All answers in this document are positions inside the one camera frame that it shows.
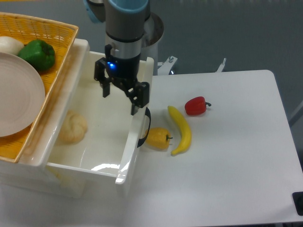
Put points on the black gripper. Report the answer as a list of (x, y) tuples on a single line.
[(122, 73)]

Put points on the white table bracket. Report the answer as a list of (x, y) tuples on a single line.
[(221, 66), (167, 67)]

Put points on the black drawer handle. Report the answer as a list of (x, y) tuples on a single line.
[(146, 128)]

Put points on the yellow bell pepper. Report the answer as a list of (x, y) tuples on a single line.
[(158, 138)]

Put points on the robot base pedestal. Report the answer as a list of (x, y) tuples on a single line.
[(153, 33)]

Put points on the pink plate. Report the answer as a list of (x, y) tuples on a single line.
[(22, 94)]

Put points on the black object at table edge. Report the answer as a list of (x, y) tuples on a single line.
[(298, 202)]

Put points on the upper white drawer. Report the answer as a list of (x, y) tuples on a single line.
[(106, 156)]

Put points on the white drawer cabinet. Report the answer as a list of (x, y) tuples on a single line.
[(32, 171)]

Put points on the white table bracket left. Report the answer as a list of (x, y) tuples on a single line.
[(167, 67)]

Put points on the white table bracket right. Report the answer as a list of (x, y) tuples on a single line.
[(221, 66)]

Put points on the yellow woven basket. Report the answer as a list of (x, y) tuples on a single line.
[(61, 37)]

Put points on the white round bun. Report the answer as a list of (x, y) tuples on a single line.
[(10, 45)]

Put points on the round knotted bread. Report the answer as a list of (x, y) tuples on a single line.
[(74, 127)]

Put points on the yellow banana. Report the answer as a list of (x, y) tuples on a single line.
[(184, 129)]

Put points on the green bell pepper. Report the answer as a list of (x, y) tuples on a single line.
[(38, 54)]

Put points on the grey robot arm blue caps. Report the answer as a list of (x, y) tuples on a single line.
[(124, 21)]

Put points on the red bell pepper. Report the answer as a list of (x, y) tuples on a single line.
[(196, 106)]

